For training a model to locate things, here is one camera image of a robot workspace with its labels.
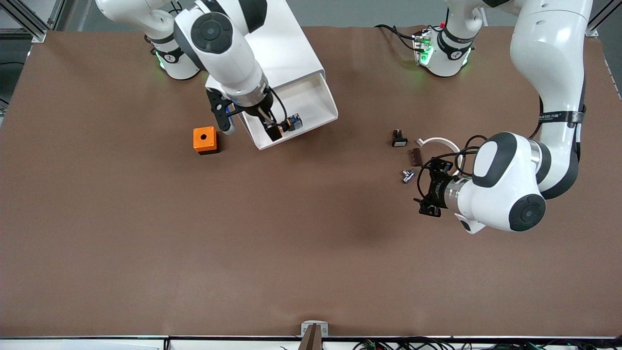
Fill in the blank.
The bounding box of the orange push button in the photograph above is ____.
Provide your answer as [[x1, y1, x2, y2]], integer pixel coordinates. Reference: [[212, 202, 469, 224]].
[[278, 113, 303, 133]]

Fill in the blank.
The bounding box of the orange button box with hole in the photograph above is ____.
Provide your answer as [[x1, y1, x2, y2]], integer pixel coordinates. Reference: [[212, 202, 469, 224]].
[[193, 126, 220, 156]]

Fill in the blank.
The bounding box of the white drawer cabinet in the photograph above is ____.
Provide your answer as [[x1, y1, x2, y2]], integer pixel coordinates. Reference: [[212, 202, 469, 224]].
[[204, 0, 325, 146]]

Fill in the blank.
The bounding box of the black left base cable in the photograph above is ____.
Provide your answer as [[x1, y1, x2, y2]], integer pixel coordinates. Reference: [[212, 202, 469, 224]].
[[373, 23, 419, 52]]

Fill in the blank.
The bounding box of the grey metal edge bracket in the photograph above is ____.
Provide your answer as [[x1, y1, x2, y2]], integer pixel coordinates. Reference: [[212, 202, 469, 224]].
[[301, 320, 329, 338]]

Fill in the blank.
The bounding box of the aluminium frame profile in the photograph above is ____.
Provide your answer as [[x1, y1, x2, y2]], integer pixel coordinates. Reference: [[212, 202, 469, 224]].
[[0, 0, 66, 42], [586, 0, 622, 37]]

